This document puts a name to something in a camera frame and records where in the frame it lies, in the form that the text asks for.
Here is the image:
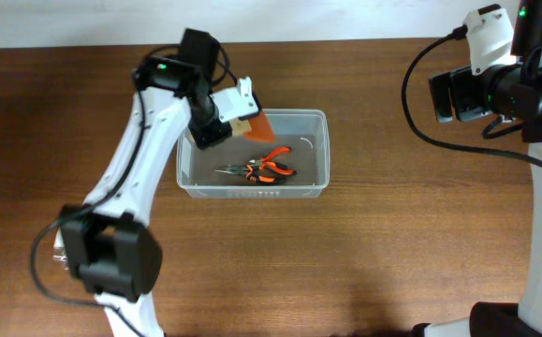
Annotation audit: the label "orange scraper wooden handle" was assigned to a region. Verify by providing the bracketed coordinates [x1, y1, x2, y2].
[229, 111, 277, 143]

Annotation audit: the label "orange black long-nose pliers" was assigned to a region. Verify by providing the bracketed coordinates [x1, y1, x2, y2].
[215, 161, 296, 185]

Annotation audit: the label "red black cutting pliers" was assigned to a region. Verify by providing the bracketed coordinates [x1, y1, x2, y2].
[248, 146, 297, 176]

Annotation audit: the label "orange socket bit rail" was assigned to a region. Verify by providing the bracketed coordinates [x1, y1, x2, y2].
[227, 189, 281, 198]

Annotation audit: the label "clear plastic container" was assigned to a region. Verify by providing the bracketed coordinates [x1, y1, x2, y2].
[176, 109, 330, 198]

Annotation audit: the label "colourful bit set pack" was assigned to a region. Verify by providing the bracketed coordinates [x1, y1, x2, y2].
[52, 229, 68, 271]

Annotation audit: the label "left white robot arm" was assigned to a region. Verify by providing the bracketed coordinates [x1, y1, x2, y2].
[54, 56, 261, 336]

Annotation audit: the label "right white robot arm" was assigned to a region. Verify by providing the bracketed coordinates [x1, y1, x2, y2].
[412, 1, 542, 337]

